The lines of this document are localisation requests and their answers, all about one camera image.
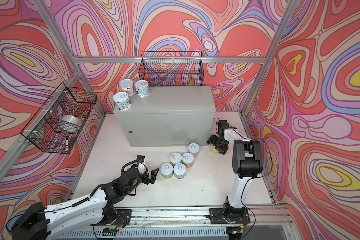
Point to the pink label can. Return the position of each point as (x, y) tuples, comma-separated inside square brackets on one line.
[(127, 85)]

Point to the pink can right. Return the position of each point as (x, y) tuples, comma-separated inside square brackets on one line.
[(194, 149)]

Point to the black wire basket left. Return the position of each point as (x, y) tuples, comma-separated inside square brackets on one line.
[(45, 133)]

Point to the light blue can front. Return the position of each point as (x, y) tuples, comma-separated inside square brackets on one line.
[(142, 88)]

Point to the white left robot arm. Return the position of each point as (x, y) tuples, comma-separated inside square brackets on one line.
[(41, 222)]

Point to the black wire basket back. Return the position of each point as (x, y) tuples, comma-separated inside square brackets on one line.
[(172, 68)]

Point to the orange label can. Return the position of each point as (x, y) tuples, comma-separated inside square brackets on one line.
[(188, 159)]

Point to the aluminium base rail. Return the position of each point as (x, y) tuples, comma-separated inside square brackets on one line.
[(261, 223)]

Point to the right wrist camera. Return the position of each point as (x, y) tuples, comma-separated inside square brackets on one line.
[(223, 124)]

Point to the black marker pen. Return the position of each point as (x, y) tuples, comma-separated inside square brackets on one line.
[(67, 144)]

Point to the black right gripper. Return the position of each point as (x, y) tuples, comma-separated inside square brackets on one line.
[(212, 139)]

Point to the teal label can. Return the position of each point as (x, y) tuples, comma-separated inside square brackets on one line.
[(122, 101)]

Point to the black wire basket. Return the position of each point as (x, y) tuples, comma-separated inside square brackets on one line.
[(172, 68), (45, 133)]

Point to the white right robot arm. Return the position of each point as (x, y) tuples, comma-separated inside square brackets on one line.
[(247, 164)]

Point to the grey metal cabinet box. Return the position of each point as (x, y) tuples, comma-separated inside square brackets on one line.
[(169, 117)]

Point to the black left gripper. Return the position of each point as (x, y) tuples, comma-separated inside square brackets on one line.
[(152, 177)]

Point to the blue label can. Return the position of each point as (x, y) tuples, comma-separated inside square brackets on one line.
[(179, 170)]

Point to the yellow green label can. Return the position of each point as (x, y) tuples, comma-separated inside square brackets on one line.
[(175, 158)]

